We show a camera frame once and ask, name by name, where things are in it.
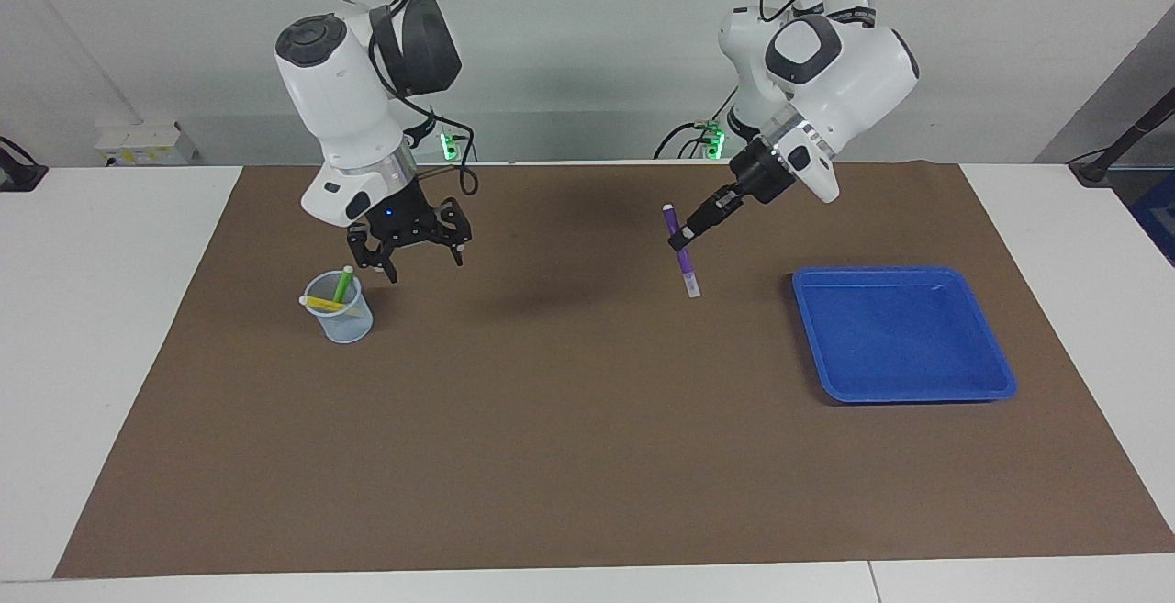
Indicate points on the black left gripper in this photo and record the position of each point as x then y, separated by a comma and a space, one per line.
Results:
762, 173

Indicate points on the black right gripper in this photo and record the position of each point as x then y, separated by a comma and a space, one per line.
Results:
404, 222

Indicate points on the purple marker pen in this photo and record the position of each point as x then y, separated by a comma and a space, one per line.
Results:
686, 263

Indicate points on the green marker pen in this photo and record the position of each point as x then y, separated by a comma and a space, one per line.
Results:
342, 286

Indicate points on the yellow marker pen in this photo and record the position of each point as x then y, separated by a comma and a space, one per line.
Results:
323, 304

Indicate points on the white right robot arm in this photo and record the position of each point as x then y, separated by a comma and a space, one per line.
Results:
335, 98

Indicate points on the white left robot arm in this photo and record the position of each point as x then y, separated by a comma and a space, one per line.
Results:
844, 71

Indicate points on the blue plastic tray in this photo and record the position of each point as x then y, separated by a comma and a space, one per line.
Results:
900, 337

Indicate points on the translucent plastic cup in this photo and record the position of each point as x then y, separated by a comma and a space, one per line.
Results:
349, 326

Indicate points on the brown table mat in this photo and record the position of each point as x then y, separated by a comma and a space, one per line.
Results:
587, 419

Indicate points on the black table clamp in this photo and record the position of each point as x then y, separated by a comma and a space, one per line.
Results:
18, 172

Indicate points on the black stand pole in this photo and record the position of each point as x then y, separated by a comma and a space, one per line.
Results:
1124, 139

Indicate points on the blue crate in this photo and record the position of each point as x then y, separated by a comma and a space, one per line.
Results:
1158, 217

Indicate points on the white wall power box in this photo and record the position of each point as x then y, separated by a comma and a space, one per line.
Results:
142, 144

